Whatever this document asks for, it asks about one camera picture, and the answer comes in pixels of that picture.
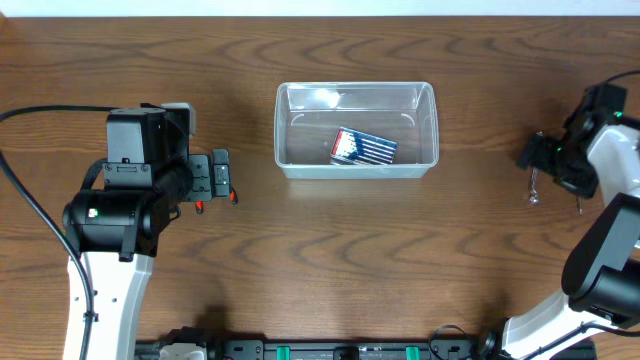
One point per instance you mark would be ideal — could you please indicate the clear plastic container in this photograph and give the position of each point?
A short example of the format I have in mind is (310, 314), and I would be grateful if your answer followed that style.
(308, 116)

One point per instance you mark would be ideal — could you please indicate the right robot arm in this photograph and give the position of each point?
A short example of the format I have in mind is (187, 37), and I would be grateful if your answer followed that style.
(597, 153)

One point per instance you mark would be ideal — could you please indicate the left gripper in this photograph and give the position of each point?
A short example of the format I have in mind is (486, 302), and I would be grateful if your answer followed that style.
(201, 178)

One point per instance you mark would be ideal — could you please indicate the silver combination wrench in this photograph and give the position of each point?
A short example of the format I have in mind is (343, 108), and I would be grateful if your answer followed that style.
(533, 193)

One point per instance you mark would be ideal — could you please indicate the black mounting rail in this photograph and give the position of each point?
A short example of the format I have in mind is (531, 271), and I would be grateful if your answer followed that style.
(192, 343)

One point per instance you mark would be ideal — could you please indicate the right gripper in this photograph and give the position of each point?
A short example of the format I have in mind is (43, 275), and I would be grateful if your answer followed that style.
(550, 157)

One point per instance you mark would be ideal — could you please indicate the blue precision screwdriver set case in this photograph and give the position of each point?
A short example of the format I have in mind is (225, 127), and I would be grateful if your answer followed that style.
(352, 147)

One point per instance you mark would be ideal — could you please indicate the red handled pliers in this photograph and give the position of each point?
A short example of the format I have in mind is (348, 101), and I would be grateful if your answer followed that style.
(199, 205)

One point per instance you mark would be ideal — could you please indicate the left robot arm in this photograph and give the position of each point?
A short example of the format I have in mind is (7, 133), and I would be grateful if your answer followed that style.
(116, 218)

